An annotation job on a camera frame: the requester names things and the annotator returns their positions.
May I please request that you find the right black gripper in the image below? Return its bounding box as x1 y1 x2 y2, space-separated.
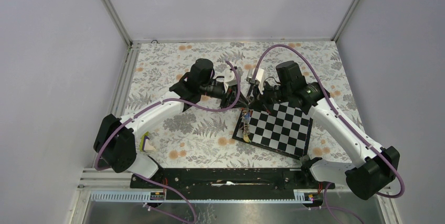
249 79 291 114

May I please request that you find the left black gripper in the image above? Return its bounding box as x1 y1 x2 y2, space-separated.
200 80 249 110

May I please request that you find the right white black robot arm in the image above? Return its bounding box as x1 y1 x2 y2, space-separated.
246 61 400 200

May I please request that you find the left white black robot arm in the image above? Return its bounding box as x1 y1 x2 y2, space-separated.
93 58 241 188

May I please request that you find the black white checkerboard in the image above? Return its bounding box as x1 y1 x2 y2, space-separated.
232 103 313 159

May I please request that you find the floral patterned table mat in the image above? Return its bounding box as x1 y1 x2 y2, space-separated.
123 41 362 168

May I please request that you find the yellow purple white small object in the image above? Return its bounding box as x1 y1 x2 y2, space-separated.
139 131 156 153

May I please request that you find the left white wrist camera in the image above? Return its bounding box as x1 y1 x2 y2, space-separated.
223 67 240 93

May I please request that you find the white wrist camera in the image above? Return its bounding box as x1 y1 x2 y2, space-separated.
246 68 266 92
223 67 240 93

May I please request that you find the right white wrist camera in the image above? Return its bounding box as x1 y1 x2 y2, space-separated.
246 68 266 92

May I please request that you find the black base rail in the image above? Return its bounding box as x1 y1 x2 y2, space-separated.
151 168 335 201

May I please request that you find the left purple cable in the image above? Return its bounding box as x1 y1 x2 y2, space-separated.
93 60 242 224

